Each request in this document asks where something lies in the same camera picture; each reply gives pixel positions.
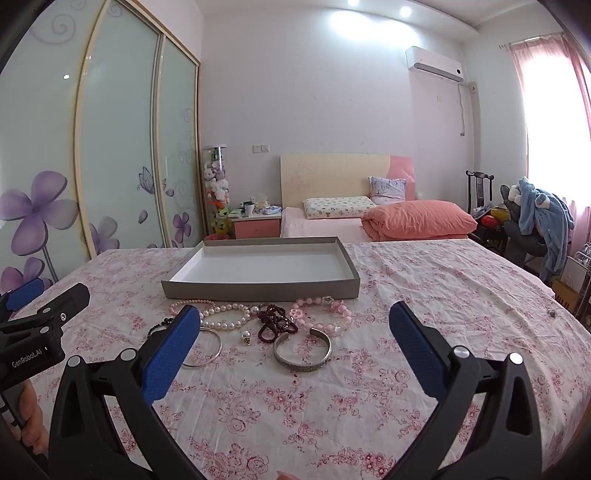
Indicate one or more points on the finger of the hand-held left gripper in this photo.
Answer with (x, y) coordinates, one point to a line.
(67, 300)
(27, 291)

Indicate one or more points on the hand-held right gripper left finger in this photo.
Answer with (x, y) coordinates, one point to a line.
(171, 355)

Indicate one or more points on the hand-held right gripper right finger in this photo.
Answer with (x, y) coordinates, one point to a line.
(418, 350)

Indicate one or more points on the thin silver bangle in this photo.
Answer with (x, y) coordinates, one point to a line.
(217, 350)

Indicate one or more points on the grey cardboard tray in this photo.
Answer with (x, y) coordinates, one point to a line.
(258, 267)

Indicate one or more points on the person's left hand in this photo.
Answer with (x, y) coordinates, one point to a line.
(32, 415)

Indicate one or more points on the pink floral bed sheet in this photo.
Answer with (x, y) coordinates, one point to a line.
(286, 415)

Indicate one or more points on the coral folded duvet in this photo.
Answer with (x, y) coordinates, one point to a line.
(415, 219)

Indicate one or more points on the black chair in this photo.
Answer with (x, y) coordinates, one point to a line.
(517, 235)

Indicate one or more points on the pink and white nightstand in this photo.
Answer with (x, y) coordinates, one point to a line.
(256, 226)

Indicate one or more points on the yellow and red toy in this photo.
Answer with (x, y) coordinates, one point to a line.
(496, 217)

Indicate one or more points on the cardboard box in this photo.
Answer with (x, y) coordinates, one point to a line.
(565, 293)

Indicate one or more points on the bed with pink sheet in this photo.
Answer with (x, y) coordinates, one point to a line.
(318, 227)

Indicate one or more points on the white patterned pillow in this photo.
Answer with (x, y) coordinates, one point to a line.
(339, 207)

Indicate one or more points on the lilac printed cushion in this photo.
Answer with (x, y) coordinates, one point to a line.
(388, 189)

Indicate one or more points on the white mug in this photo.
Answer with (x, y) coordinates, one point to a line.
(249, 209)

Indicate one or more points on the flower print sliding wardrobe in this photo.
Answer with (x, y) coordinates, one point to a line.
(115, 138)

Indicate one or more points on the plush toy display tube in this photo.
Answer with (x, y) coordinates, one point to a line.
(217, 189)

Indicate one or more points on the dark wooden chair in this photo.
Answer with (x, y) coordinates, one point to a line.
(478, 189)

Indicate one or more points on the blue fleece garment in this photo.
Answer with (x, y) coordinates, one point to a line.
(538, 207)

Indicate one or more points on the cream and pink headboard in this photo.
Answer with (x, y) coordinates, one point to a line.
(323, 177)

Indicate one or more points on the pink curtain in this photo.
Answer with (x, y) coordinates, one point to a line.
(519, 92)

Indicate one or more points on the white air conditioner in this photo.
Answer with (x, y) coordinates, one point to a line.
(434, 62)

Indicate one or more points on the wall switch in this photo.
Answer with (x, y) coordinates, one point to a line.
(261, 148)

